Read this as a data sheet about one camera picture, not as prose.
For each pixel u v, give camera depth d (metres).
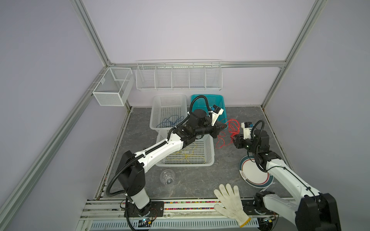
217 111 0.63
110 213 0.74
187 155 0.91
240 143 0.74
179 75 0.99
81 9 0.70
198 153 0.94
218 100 1.19
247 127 0.72
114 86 1.02
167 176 0.85
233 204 0.74
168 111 1.16
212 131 0.65
